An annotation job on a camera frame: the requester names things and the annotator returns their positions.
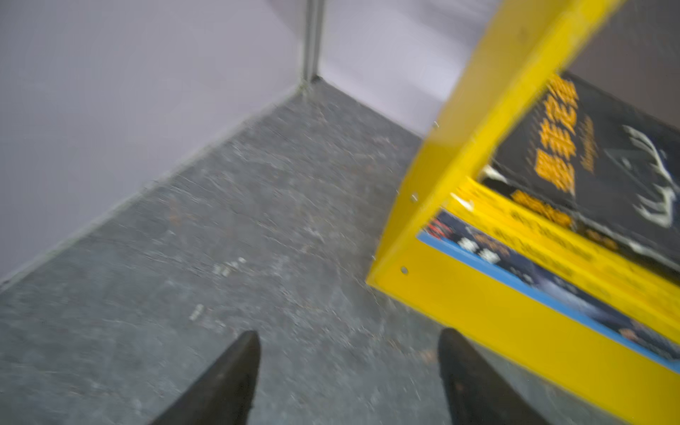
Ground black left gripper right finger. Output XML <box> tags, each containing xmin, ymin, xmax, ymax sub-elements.
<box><xmin>437</xmin><ymin>328</ymin><xmax>547</xmax><ymax>425</ymax></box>

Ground yellow cartoon book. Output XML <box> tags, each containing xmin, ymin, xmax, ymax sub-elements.
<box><xmin>443</xmin><ymin>179</ymin><xmax>679</xmax><ymax>343</ymax></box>

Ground black book yellow title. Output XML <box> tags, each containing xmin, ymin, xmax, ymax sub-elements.
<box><xmin>480</xmin><ymin>73</ymin><xmax>679</xmax><ymax>280</ymax></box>

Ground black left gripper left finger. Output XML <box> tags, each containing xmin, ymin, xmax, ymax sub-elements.
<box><xmin>152</xmin><ymin>330</ymin><xmax>261</xmax><ymax>425</ymax></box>

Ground purple old man book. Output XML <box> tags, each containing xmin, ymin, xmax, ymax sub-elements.
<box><xmin>417</xmin><ymin>211</ymin><xmax>679</xmax><ymax>373</ymax></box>

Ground yellow pink blue bookshelf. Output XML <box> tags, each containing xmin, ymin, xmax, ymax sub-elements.
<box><xmin>367</xmin><ymin>1</ymin><xmax>679</xmax><ymax>424</ymax></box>

